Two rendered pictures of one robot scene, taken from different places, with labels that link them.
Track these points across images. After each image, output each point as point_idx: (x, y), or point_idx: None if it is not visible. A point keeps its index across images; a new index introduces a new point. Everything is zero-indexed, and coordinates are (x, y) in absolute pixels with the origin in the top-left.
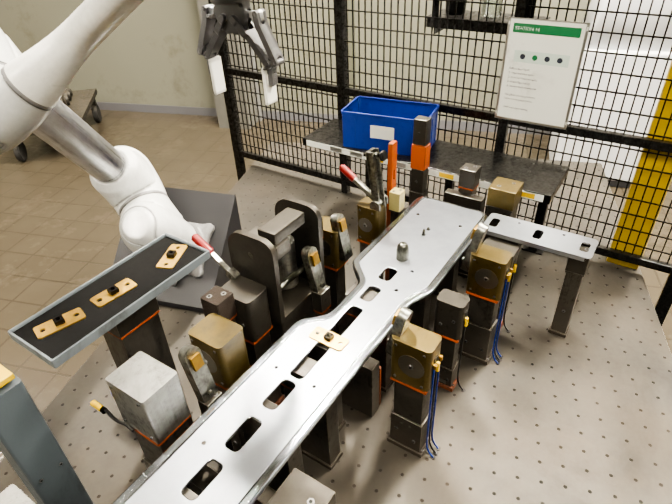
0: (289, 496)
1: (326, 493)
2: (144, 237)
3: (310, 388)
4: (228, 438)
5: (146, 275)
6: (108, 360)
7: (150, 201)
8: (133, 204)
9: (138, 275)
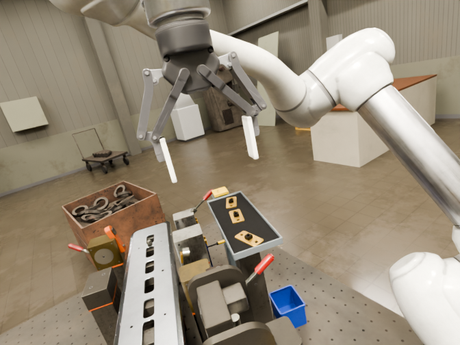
0: (101, 281)
1: (85, 294)
2: (389, 273)
3: (133, 324)
4: (154, 278)
5: (239, 227)
6: (352, 303)
7: (446, 272)
8: (432, 254)
9: (243, 224)
